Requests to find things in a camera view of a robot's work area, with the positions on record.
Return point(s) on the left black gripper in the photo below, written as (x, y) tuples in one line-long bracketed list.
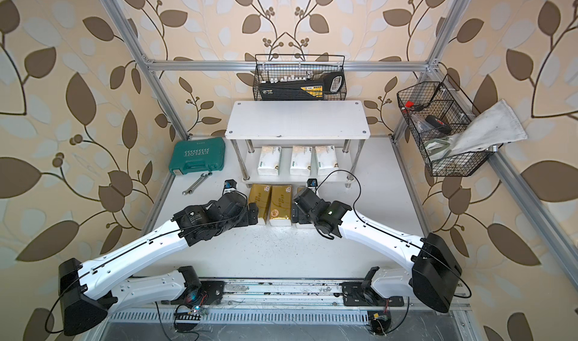
[(248, 218)]

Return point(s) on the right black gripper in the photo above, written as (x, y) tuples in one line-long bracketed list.
[(295, 211)]

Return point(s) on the white tissue pack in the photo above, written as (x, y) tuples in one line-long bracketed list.
[(269, 161), (326, 159), (301, 161)]

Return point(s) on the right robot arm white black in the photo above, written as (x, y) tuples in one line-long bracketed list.
[(428, 269)]

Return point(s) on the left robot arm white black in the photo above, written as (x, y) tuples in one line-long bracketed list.
[(91, 291)]

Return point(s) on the gold tissue pack left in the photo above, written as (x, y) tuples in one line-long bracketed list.
[(261, 194)]

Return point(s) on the gold tissue pack middle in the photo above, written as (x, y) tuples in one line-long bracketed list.
[(280, 209)]

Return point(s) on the white two-tier shelf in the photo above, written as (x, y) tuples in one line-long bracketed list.
[(253, 125)]

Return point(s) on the silver combination wrench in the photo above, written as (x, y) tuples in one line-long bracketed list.
[(197, 183)]

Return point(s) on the green tool case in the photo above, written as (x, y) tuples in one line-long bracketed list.
[(204, 155)]

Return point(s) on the black yellow box in basket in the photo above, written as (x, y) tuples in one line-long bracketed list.
[(329, 86)]

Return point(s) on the white cloth rag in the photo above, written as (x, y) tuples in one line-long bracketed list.
[(497, 125)]

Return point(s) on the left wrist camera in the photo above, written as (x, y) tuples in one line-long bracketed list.
[(230, 185)]

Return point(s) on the aluminium front rail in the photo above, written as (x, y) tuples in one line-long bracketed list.
[(258, 293)]

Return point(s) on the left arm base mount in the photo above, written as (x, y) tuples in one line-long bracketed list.
[(210, 293)]

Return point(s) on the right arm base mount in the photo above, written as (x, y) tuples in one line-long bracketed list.
[(356, 295)]

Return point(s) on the back black wire basket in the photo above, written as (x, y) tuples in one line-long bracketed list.
[(269, 65)]

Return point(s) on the black wire basket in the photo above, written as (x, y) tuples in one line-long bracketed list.
[(442, 116), (269, 65)]

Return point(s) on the red-handled tool in basket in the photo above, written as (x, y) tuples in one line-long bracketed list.
[(412, 107)]

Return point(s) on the right black wire basket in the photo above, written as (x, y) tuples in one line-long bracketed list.
[(442, 116)]

